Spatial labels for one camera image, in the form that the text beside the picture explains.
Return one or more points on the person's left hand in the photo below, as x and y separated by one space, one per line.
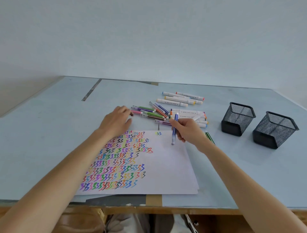
114 122

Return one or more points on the person's right hand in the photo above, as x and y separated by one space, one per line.
191 132

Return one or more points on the person's left thumb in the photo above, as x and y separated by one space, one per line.
128 124

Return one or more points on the person's right thumb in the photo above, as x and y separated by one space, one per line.
176 129

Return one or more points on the blue thin felt pen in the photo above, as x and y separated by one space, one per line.
173 139

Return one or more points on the person's left forearm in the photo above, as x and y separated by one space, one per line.
55 182

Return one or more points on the person's right forearm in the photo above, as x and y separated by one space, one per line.
242 187

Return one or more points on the pile of white markers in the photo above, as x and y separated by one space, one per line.
195 115

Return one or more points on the pile of thin coloured pens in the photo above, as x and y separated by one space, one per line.
153 114

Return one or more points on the green thin felt pen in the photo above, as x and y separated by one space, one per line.
209 137

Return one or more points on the white marker with red cap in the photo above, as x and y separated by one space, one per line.
190 95

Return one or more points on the white paper with coloured scribbles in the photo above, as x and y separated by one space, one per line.
165 168

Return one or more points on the metal strip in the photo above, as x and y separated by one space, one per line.
91 90

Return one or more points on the black mesh pen holder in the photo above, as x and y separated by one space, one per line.
237 120
274 132

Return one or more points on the brown tape strip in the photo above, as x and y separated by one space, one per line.
154 200

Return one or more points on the dark grey sheet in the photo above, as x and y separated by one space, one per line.
117 200

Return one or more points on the person's light trousers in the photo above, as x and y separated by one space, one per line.
134 224

